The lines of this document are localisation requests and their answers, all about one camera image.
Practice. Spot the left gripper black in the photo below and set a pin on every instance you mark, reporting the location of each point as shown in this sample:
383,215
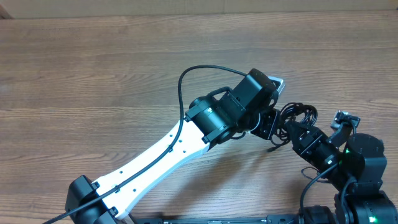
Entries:
270,116

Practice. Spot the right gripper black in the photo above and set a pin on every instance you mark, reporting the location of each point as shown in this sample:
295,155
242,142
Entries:
314,139

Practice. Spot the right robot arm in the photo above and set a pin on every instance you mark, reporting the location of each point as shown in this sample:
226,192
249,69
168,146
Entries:
354,164

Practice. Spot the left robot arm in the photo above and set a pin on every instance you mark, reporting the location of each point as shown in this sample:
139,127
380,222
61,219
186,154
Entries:
210,120

